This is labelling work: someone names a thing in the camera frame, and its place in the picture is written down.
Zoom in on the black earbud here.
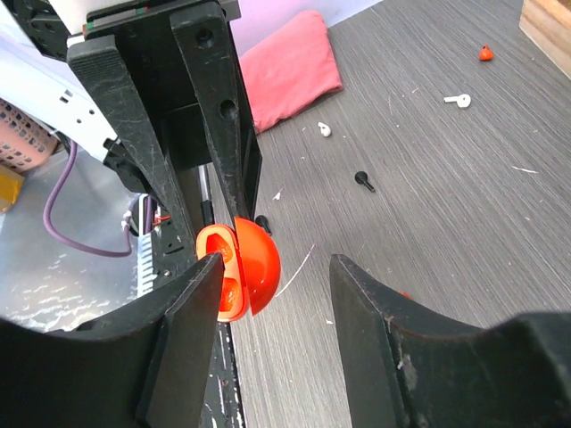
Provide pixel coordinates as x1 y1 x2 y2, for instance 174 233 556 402
354 170 376 193
254 215 272 235

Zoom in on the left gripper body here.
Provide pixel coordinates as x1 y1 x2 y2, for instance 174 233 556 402
8 0 242 59

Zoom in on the red folded cloth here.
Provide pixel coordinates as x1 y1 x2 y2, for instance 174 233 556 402
240 10 343 134

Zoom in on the pink plastic basket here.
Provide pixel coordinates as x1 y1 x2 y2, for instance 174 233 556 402
0 99 59 174

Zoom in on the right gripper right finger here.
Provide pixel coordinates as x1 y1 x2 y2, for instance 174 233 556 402
329 254 570 427

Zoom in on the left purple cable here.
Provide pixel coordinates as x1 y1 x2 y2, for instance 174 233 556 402
42 141 170 259

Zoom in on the black earbud lower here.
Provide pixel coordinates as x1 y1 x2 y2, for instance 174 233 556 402
254 215 272 235

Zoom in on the black earbud upper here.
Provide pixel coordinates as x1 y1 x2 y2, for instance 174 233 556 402
354 170 376 193

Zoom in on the white cable duct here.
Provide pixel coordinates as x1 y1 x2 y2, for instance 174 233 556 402
137 234 156 298

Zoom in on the orange earbud case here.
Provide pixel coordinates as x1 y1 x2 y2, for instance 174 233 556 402
195 217 281 323

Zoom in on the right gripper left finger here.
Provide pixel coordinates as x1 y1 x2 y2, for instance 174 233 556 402
1 255 223 427

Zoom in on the white earbud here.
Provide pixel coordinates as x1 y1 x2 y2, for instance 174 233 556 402
443 94 471 109
318 122 332 137

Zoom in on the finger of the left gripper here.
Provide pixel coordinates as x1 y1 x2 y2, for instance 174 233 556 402
67 36 195 250
170 3 262 220

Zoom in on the white earbud lower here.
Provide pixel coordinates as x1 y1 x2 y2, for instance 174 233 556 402
318 122 332 137

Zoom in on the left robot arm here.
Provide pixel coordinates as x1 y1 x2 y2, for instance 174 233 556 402
1 1 261 247

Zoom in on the white earbud upper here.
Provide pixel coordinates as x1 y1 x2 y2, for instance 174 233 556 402
443 94 471 109

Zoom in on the wooden clothes rack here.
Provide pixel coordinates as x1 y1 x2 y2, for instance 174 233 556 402
519 0 570 78

